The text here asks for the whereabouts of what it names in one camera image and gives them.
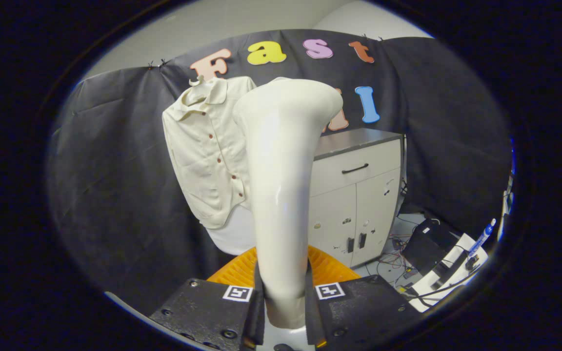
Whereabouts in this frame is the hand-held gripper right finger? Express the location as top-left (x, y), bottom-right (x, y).
top-left (304, 245), bottom-right (424, 350)

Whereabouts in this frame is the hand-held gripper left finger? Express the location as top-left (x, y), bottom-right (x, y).
top-left (149, 246), bottom-right (266, 351)

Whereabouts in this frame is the white garment steamer head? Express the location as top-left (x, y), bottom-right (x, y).
top-left (232, 77), bottom-right (344, 351)

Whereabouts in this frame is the cream button-up shirt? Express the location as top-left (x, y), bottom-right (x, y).
top-left (162, 76), bottom-right (259, 230)

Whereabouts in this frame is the black box device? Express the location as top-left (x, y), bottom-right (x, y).
top-left (402, 219), bottom-right (458, 274)

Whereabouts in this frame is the white cabinet with grey top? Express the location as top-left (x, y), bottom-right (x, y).
top-left (307, 128), bottom-right (404, 268)

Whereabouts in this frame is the blue marker pen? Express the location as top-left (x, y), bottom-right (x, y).
top-left (467, 218), bottom-right (498, 259)

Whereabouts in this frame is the tangle of coloured wires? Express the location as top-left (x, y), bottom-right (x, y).
top-left (368, 229), bottom-right (419, 282)

